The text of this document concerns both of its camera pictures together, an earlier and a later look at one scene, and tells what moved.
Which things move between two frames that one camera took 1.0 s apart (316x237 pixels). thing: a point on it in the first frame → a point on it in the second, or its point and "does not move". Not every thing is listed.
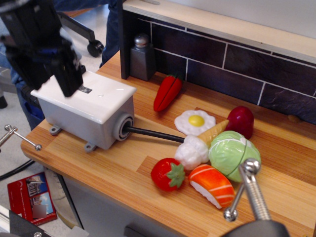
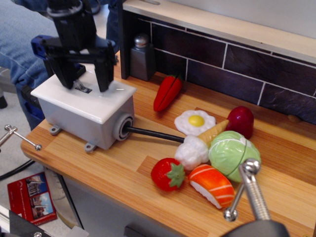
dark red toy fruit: (241, 120) does not move
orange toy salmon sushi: (213, 185) does not move
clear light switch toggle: (84, 89) does not move
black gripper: (35, 42) → (77, 43)
